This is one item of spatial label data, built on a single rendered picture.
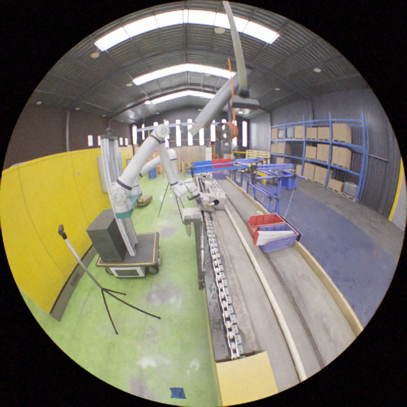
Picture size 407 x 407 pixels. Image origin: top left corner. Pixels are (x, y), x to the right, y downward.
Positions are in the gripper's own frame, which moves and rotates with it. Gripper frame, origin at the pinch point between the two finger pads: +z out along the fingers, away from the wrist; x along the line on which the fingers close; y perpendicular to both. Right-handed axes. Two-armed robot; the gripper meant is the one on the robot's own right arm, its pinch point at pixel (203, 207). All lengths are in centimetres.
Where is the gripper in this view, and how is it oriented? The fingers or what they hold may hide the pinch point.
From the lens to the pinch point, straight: 133.1
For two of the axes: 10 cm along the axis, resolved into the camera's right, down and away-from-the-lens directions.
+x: -0.9, -4.0, 9.1
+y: 8.9, -4.4, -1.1
